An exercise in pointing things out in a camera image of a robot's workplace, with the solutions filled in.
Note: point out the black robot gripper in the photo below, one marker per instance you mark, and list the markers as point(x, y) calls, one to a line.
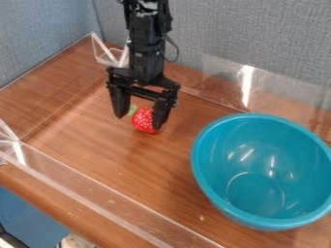
point(143, 80)

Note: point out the red toy strawberry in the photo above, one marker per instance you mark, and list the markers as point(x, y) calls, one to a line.
point(141, 119)

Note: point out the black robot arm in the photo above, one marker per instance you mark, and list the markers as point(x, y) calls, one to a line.
point(148, 22)

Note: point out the blue plastic bowl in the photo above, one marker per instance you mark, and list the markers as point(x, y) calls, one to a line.
point(263, 170)

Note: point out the clear acrylic back barrier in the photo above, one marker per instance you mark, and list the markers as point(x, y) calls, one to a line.
point(251, 89)

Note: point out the clear acrylic barrier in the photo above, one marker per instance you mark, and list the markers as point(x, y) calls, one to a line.
point(251, 89)
point(112, 206)

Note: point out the clear acrylic front barrier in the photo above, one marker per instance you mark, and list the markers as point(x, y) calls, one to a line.
point(112, 206)

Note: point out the clear acrylic corner bracket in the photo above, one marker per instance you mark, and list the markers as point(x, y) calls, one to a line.
point(108, 55)

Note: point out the clear acrylic left bracket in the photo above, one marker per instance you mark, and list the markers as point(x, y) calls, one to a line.
point(11, 145)

